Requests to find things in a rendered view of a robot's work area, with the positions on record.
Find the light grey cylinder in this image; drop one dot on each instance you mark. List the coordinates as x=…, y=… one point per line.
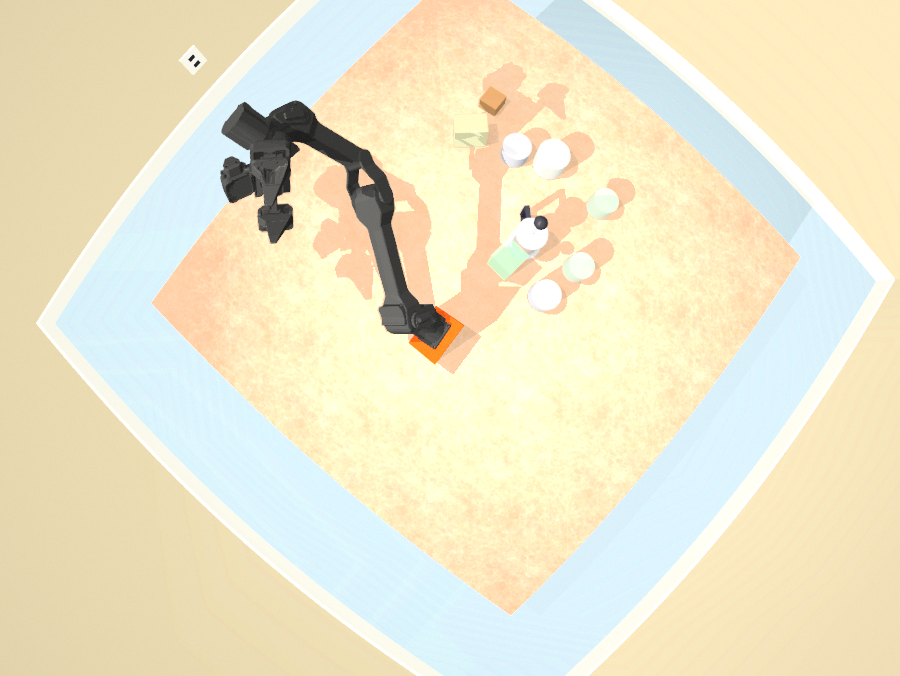
x=545, y=295
x=515, y=150

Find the pale yellow box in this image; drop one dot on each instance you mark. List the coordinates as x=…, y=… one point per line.
x=470, y=130

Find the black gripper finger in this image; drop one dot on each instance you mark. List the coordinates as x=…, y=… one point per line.
x=275, y=225
x=272, y=173

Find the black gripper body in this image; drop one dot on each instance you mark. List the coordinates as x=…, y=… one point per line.
x=268, y=149

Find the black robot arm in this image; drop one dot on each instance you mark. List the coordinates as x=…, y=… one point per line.
x=373, y=204

